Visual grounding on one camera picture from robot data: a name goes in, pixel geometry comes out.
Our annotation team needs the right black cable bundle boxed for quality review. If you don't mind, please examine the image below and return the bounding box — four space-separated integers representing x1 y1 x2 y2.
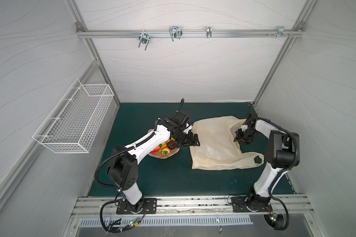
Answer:
262 195 290 231

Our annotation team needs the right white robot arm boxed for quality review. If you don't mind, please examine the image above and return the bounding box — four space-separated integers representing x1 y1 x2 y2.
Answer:
232 113 300 205

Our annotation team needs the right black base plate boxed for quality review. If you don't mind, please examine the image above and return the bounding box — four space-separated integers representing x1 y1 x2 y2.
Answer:
228 196 273 213

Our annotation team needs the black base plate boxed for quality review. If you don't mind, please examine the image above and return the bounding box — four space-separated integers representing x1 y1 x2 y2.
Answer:
116 197 157 214
228 196 273 213

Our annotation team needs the green table mat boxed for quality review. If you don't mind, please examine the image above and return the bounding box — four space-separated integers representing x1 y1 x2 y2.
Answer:
103 103 264 196

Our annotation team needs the aluminium top rail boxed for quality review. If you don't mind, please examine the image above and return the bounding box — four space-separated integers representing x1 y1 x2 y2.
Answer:
77 28 305 39

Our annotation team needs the dark purple plum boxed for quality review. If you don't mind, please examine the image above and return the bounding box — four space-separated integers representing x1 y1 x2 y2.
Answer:
166 140 177 150

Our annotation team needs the yellow banana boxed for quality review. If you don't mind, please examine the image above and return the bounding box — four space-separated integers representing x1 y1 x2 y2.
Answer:
159 142 167 150

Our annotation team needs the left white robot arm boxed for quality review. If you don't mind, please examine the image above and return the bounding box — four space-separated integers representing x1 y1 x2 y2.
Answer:
94 111 200 206

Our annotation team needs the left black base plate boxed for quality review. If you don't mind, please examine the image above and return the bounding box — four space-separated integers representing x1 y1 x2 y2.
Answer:
116 197 157 214

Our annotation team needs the metal clamp hook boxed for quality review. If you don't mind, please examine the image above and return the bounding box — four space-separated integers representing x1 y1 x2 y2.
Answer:
206 26 212 39
267 26 294 39
138 33 150 50
169 26 183 41

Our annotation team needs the pink wavy plate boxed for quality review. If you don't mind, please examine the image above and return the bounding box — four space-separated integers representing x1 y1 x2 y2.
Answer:
148 137 180 159

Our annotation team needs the left black cable bundle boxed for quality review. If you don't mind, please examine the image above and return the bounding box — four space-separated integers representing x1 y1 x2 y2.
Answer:
99 198 147 234

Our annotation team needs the white vent strip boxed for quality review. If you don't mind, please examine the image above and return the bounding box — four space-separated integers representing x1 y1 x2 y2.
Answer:
79 214 254 228

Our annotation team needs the peach with green leaf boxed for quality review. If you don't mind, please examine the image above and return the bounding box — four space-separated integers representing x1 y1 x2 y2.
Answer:
161 147 171 156

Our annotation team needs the cream plastic banana bag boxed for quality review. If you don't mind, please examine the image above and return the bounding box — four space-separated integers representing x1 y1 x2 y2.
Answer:
190 116 264 170

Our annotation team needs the red apple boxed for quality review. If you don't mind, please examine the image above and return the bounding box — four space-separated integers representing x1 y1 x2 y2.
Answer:
151 146 160 153

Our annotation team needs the white wire basket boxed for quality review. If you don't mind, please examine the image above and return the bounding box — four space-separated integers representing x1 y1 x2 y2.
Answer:
32 79 114 154

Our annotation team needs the black cable bundle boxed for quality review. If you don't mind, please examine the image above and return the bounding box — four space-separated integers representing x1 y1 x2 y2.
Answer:
99 198 147 234
262 195 290 231

